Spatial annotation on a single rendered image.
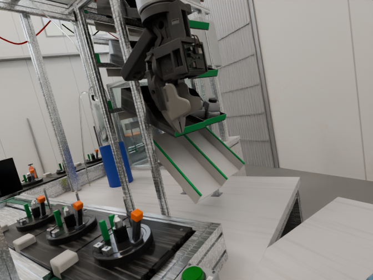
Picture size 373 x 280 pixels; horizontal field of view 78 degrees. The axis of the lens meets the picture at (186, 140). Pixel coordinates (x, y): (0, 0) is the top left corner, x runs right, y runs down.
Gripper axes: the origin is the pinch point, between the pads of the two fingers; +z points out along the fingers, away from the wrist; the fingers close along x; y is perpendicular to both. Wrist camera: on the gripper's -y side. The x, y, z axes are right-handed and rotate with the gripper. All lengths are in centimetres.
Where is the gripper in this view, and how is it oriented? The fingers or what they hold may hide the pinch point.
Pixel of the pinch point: (176, 126)
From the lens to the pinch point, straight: 43.9
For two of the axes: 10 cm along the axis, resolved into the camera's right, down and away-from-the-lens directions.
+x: 5.6, -2.4, 7.9
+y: 8.0, -0.8, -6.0
